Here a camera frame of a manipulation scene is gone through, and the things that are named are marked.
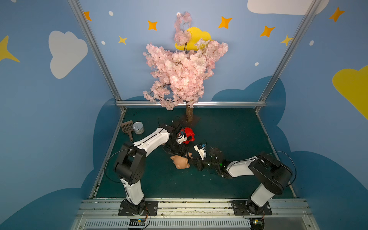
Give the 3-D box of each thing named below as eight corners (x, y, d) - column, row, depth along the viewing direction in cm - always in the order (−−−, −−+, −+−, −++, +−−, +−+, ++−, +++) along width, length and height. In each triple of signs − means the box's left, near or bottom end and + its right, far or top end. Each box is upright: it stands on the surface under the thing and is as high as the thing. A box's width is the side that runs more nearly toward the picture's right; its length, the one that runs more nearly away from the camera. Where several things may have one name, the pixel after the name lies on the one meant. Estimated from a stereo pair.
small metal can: (132, 134, 104) (131, 131, 101) (135, 124, 110) (134, 121, 107) (143, 134, 104) (142, 131, 101) (145, 124, 110) (144, 121, 107)
